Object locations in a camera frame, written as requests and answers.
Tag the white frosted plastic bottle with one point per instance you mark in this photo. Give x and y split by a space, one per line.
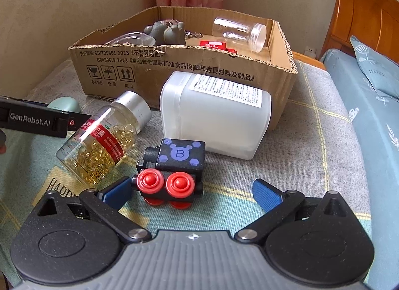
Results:
230 118

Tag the brown cardboard box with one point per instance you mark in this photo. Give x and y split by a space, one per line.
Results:
107 70

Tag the capsule bottle silver cap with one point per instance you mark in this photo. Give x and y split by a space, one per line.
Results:
99 144

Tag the mint green round case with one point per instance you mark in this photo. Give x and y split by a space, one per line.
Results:
65 103

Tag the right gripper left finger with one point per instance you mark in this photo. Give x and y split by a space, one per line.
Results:
104 205

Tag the grey checked blanket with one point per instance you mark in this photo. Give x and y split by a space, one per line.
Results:
313 149

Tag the black toy train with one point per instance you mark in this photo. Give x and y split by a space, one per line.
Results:
171 172

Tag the clear plastic lid bowl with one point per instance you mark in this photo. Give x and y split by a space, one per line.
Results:
138 38

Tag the clear plastic jar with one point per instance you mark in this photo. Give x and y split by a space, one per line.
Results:
253 35

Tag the grey hippo toy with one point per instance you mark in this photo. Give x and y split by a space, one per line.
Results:
167 32

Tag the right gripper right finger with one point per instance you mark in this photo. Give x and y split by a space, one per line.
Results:
280 208

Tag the white wall charger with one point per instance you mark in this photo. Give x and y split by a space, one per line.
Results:
310 52

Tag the pink keychain charm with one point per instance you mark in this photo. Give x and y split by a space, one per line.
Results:
189 34

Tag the blue floral bed sheet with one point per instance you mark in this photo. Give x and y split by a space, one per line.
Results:
374 116

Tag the wooden bed headboard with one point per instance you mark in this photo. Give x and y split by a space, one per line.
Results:
373 22

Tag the blue floral pillow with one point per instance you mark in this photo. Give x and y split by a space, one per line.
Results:
381 72

